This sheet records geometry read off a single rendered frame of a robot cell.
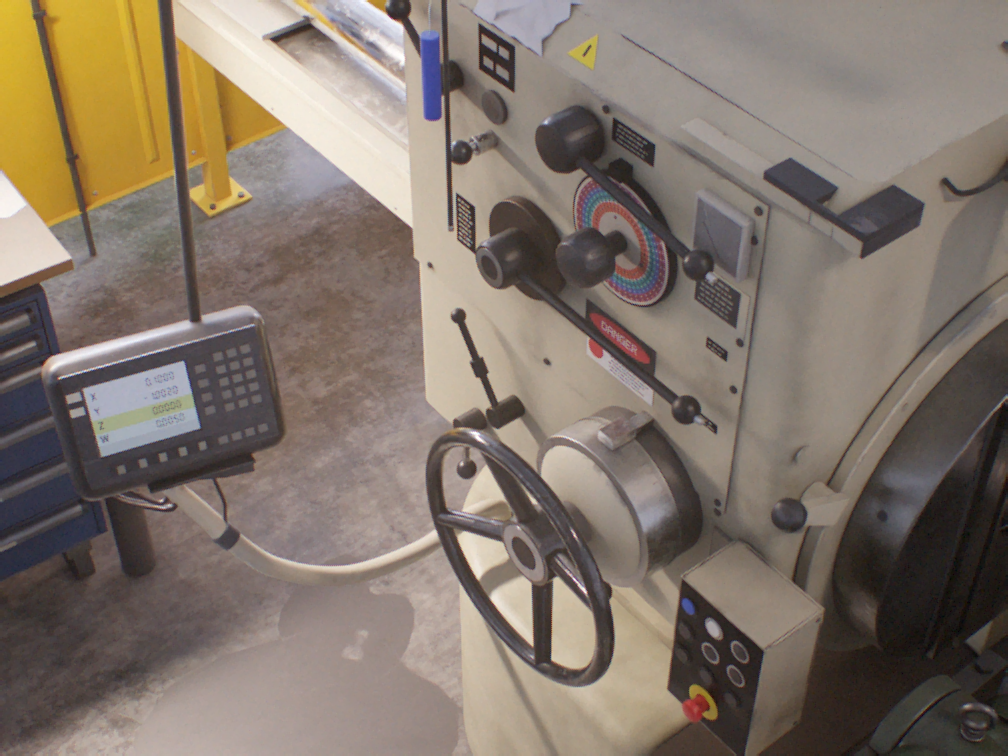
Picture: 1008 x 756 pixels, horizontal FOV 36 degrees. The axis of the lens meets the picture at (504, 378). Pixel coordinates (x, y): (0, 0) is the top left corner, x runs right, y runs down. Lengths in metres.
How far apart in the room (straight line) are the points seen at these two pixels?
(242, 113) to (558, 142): 3.01
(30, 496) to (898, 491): 2.10
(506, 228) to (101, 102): 2.57
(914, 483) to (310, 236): 2.99
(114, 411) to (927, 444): 1.19
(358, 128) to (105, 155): 1.75
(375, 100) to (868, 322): 1.43
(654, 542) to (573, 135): 0.54
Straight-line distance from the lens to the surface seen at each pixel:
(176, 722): 3.53
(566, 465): 2.04
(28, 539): 3.61
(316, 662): 3.57
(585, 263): 1.83
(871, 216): 1.63
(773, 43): 1.87
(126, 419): 2.41
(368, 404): 4.12
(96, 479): 2.44
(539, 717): 2.95
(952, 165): 1.77
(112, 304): 4.54
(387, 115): 2.96
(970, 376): 1.98
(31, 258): 3.18
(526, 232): 2.04
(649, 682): 2.79
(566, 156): 1.83
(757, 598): 1.95
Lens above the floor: 2.86
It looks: 43 degrees down
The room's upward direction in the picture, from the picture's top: straight up
